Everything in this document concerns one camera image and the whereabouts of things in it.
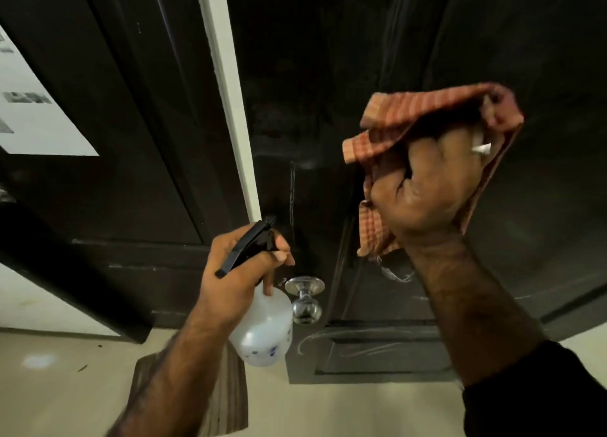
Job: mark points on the person's right hand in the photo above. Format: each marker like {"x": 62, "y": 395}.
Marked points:
{"x": 431, "y": 190}

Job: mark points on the person's left hand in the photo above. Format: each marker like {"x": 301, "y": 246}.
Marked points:
{"x": 232, "y": 285}

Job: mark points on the white spray bottle black trigger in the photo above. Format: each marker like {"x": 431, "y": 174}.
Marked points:
{"x": 265, "y": 337}

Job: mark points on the orange checked cloth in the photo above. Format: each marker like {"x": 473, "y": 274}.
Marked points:
{"x": 417, "y": 104}

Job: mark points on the black wooden door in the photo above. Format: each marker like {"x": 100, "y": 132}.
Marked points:
{"x": 308, "y": 71}

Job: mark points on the person's left forearm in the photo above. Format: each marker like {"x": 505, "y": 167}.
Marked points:
{"x": 175, "y": 380}

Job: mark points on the person's right forearm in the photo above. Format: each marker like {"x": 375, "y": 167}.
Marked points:
{"x": 469, "y": 308}

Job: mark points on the black laundry room door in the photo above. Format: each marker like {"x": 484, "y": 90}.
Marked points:
{"x": 118, "y": 190}

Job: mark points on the dark wooden side door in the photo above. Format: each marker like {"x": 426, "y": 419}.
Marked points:
{"x": 199, "y": 119}

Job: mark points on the brown striped doormat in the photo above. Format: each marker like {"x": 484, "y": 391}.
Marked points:
{"x": 232, "y": 394}

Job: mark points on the black right sleeve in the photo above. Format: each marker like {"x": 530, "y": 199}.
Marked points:
{"x": 536, "y": 398}

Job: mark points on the printed paper notice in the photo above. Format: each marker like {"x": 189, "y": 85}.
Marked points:
{"x": 38, "y": 128}

